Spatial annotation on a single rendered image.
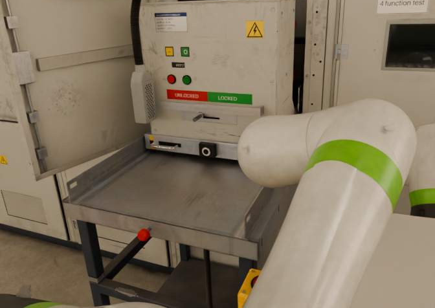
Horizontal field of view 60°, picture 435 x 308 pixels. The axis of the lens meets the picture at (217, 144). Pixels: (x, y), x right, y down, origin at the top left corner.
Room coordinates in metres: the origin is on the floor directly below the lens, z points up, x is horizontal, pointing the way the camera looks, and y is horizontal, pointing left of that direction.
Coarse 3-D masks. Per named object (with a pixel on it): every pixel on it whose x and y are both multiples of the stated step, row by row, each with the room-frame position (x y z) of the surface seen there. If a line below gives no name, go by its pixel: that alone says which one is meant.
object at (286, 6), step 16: (208, 0) 1.27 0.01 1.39; (224, 0) 1.24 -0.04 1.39; (240, 0) 1.22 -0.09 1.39; (256, 0) 1.20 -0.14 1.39; (272, 0) 1.19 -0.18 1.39; (288, 0) 1.28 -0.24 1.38; (288, 16) 1.29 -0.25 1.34; (288, 32) 1.29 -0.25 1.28; (288, 48) 1.30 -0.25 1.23; (288, 64) 1.30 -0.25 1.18; (288, 80) 1.31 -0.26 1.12; (288, 96) 1.32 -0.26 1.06; (288, 112) 1.32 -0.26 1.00
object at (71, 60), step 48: (0, 0) 1.22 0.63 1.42; (48, 0) 1.33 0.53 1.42; (96, 0) 1.47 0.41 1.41; (144, 0) 1.64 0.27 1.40; (0, 48) 1.19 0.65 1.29; (48, 48) 1.31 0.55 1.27; (96, 48) 1.45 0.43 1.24; (48, 96) 1.28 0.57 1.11; (96, 96) 1.42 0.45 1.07; (48, 144) 1.25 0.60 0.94; (96, 144) 1.40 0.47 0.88
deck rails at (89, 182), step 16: (144, 144) 1.38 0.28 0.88; (112, 160) 1.19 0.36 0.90; (128, 160) 1.27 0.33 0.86; (80, 176) 1.05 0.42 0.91; (96, 176) 1.12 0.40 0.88; (112, 176) 1.17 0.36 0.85; (80, 192) 1.04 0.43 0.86; (272, 192) 1.00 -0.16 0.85; (256, 208) 0.86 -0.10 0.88; (240, 224) 0.84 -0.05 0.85; (256, 224) 0.84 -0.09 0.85
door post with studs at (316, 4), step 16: (320, 0) 1.38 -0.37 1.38; (320, 16) 1.38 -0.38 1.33; (320, 32) 1.38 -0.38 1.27; (320, 48) 1.38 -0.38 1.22; (304, 64) 1.40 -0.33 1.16; (320, 64) 1.38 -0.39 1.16; (304, 80) 1.40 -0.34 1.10; (320, 80) 1.38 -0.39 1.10; (304, 96) 1.40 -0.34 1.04; (320, 96) 1.37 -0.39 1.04; (304, 112) 1.40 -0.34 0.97
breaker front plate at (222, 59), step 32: (160, 32) 1.34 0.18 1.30; (192, 32) 1.29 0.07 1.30; (224, 32) 1.25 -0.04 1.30; (160, 64) 1.34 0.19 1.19; (192, 64) 1.29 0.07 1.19; (224, 64) 1.25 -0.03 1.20; (256, 64) 1.20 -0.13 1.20; (160, 96) 1.35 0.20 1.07; (256, 96) 1.20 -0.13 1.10; (160, 128) 1.35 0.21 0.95; (192, 128) 1.30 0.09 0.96; (224, 128) 1.25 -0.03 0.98
